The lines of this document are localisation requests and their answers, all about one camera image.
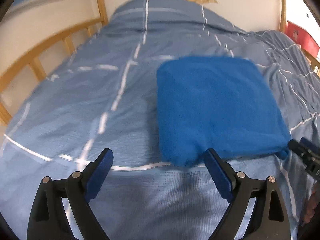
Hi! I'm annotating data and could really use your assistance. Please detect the blue fleece pants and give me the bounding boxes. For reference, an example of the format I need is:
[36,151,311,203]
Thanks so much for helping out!
[156,56,291,166]

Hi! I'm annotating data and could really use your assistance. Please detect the red storage box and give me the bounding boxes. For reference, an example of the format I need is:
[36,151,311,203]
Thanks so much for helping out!
[285,21,319,58]

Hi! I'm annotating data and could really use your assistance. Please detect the person's right hand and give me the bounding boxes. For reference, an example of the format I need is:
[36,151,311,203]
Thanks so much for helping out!
[303,185,319,224]

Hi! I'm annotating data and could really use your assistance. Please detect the blue checked duvet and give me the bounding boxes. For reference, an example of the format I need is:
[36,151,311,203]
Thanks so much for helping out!
[1,0,319,239]

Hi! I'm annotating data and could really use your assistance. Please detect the wooden bunk bed frame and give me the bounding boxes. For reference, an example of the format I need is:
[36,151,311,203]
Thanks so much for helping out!
[1,0,319,126]

